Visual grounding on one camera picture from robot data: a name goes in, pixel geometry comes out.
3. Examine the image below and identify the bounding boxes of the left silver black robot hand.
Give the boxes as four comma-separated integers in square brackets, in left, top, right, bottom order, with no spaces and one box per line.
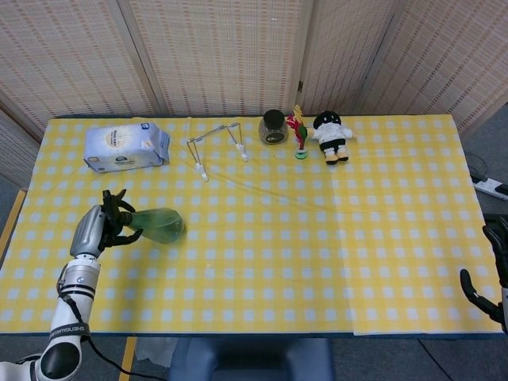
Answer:
[69,188,144,258]

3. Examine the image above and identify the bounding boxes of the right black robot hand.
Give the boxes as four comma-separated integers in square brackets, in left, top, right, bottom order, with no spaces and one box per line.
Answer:
[459,224,508,334]

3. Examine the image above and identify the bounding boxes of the green transparent plastic bottle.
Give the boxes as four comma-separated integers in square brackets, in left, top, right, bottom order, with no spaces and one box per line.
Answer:
[102,189,187,244]

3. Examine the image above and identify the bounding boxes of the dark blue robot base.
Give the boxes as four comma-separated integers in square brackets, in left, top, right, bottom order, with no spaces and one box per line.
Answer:
[168,337,337,381]

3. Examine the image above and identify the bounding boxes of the yellow wooden board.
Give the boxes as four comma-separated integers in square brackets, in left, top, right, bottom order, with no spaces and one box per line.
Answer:
[0,188,28,259]

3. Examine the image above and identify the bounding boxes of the blue white tissue pack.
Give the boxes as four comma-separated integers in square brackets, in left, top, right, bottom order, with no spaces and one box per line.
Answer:
[82,121,171,174]

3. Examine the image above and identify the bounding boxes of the woven folding screen panel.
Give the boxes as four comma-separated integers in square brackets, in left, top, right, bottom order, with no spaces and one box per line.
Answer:
[0,0,166,140]
[297,0,402,116]
[356,0,508,136]
[0,110,41,192]
[117,0,314,118]

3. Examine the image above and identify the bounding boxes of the white power strip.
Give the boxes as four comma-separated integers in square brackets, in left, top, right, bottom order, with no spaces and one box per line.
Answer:
[473,176,508,196]

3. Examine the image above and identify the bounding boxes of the white crumpled plastic sheet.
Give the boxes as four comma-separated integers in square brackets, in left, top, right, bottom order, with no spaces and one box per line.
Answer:
[134,337,179,367]

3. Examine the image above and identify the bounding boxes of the yellow white checked tablecloth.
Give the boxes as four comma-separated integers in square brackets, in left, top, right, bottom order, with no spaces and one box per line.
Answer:
[0,114,503,338]

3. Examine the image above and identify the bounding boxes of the glass jar black lid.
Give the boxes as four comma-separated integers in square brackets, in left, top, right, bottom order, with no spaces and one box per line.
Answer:
[258,110,289,146]

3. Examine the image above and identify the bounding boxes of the black white plush doll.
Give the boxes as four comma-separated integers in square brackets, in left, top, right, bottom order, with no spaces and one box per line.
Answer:
[306,110,357,166]

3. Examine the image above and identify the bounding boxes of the colourful feather shuttlecock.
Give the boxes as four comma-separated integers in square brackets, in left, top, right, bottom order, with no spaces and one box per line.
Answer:
[286,105,310,160]

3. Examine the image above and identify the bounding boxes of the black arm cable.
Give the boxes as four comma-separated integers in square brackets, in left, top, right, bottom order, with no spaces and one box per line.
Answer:
[56,273,172,378]

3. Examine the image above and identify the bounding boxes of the metal wire stand white feet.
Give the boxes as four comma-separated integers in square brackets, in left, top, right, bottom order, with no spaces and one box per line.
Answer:
[186,122,250,183]

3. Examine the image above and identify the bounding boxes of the black floor cable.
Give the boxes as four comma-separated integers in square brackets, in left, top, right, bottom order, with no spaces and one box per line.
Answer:
[464,151,495,180]

